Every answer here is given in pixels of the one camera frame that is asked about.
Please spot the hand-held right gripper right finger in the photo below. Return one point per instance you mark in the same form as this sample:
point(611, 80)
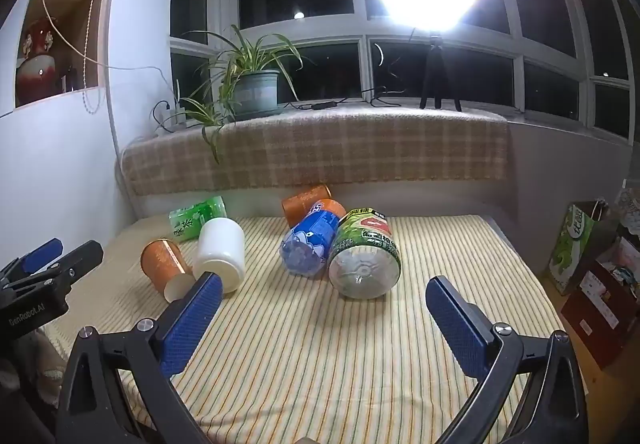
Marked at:
point(457, 324)

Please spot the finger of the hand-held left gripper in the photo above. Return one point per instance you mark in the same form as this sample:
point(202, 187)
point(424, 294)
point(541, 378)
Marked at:
point(75, 261)
point(42, 254)

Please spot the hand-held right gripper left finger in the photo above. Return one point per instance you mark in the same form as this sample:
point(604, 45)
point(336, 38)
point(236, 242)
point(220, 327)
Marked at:
point(192, 324)

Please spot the orange paper cup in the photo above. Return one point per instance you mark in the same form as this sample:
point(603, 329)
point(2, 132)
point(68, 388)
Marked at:
point(302, 204)
point(162, 261)

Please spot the white plastic jar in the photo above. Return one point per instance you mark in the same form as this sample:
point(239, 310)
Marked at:
point(220, 244)

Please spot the green drink can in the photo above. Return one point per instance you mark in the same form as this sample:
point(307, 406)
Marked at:
point(192, 219)

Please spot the green label plastic bottle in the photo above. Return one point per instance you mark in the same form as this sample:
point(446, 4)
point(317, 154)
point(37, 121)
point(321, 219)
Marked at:
point(365, 244)

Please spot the striped yellow mat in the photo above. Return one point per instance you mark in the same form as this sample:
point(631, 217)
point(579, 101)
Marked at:
point(320, 349)

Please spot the green paper bag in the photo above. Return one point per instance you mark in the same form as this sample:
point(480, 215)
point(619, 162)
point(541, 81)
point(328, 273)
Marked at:
point(570, 244)

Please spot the red cardboard box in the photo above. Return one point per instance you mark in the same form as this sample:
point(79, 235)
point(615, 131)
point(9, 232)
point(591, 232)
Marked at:
point(600, 309)

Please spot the blue label plastic bottle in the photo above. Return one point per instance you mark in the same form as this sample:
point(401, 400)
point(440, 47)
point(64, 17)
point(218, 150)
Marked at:
point(310, 239)

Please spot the red ceramic vase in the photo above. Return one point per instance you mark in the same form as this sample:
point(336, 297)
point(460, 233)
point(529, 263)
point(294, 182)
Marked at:
point(35, 69)

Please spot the checkered beige cloth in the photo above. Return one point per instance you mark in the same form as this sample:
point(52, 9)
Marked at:
point(350, 149)

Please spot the potted spider plant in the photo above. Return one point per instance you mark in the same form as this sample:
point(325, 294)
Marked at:
point(256, 91)

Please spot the black tripod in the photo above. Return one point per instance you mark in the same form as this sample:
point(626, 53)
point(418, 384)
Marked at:
point(434, 69)

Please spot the wooden wall shelf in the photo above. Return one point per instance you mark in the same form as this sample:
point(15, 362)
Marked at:
point(75, 49)

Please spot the white window frame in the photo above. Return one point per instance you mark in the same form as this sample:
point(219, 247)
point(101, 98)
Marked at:
point(365, 41)

